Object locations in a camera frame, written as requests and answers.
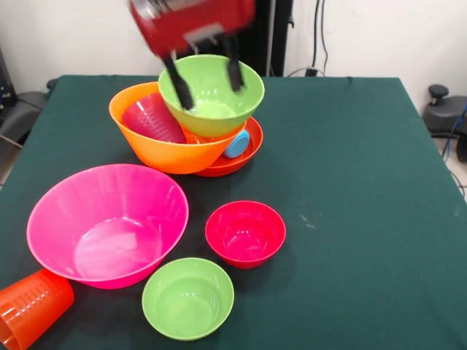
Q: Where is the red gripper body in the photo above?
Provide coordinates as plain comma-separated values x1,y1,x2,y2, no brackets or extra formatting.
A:
128,0,256,58

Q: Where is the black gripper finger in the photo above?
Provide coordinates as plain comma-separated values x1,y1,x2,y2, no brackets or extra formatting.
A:
161,53,195,112
221,34,247,93

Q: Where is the large green bowl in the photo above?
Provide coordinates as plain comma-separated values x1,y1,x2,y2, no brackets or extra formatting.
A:
158,54,266,139

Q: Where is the purple cup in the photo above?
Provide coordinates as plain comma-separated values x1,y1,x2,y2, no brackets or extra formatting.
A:
121,92,188,144

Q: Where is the large orange bowl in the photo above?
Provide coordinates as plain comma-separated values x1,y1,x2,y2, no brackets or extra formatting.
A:
108,81,246,175

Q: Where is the blue cup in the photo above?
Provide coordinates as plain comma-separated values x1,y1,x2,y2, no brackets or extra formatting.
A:
222,129,251,159

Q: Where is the red-orange bowl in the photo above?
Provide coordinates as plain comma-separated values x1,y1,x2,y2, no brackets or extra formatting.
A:
193,116,264,179

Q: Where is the large pink bowl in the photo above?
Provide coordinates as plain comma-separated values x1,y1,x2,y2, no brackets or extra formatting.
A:
26,163,190,290

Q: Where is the small pink bowl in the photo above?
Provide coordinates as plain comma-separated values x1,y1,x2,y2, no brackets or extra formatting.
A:
204,200,287,270

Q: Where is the small green bowl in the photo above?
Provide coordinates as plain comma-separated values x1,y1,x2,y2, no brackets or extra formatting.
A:
141,257,236,342

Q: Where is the red-orange cup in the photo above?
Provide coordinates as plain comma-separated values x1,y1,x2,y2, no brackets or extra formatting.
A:
0,268,75,350

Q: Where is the dark green table cloth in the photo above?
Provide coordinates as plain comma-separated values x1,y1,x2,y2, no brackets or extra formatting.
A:
0,74,467,350

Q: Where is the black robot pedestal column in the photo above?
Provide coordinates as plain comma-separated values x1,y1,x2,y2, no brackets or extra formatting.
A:
171,0,295,77

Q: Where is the black wall cable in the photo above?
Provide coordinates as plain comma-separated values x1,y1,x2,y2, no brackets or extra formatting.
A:
312,0,330,74

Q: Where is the black pedestal leg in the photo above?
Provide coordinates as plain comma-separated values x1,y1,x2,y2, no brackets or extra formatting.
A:
0,90,48,147
422,84,467,163

